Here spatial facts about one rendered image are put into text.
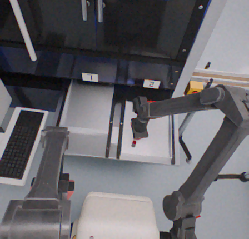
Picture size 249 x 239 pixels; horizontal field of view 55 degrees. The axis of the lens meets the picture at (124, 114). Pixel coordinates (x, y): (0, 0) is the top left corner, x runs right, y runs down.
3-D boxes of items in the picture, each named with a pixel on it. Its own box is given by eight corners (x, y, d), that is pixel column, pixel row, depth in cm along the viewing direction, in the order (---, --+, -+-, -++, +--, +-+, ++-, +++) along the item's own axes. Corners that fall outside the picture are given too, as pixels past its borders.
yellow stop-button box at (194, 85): (185, 85, 140) (189, 78, 134) (198, 86, 141) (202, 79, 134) (186, 96, 136) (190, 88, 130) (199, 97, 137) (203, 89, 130)
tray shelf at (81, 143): (64, 81, 148) (64, 79, 146) (175, 93, 149) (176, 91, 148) (44, 153, 123) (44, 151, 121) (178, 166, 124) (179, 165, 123)
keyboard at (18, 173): (21, 110, 141) (20, 108, 139) (44, 113, 141) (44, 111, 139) (-6, 176, 120) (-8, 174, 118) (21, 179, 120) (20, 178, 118)
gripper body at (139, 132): (143, 118, 115) (146, 110, 108) (148, 138, 110) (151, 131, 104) (130, 120, 114) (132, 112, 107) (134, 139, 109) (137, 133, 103)
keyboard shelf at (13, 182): (4, 106, 145) (2, 104, 143) (49, 112, 145) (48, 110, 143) (-30, 179, 121) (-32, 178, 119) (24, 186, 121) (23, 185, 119)
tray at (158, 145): (125, 101, 141) (126, 98, 138) (169, 106, 141) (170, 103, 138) (120, 155, 123) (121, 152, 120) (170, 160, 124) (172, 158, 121)
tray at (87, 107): (72, 80, 147) (71, 76, 144) (114, 84, 147) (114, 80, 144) (60, 128, 129) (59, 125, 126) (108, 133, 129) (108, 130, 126)
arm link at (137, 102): (144, 111, 93) (162, 113, 97) (138, 87, 99) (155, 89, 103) (130, 125, 103) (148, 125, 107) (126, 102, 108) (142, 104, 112)
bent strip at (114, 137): (114, 120, 134) (114, 114, 129) (119, 120, 134) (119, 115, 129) (111, 143, 126) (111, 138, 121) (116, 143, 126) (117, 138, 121)
